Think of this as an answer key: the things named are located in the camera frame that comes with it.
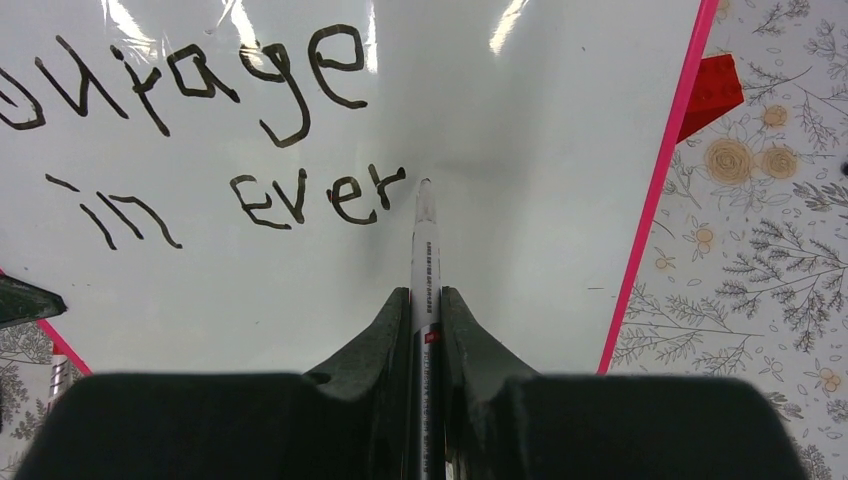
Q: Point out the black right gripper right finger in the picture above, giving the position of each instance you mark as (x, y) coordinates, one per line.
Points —
(505, 420)

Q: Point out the white marker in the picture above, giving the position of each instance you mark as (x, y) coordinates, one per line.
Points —
(425, 454)

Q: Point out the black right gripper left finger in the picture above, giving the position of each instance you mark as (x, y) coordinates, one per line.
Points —
(343, 419)

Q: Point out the pink framed whiteboard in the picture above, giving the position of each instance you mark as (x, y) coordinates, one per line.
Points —
(231, 185)

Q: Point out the red capped marker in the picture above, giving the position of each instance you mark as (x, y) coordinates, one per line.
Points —
(60, 378)

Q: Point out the floral table mat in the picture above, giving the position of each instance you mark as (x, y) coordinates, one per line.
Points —
(742, 264)

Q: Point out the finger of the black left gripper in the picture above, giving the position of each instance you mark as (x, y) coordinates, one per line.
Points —
(22, 302)

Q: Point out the red lego brick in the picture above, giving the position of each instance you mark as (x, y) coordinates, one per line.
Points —
(717, 90)

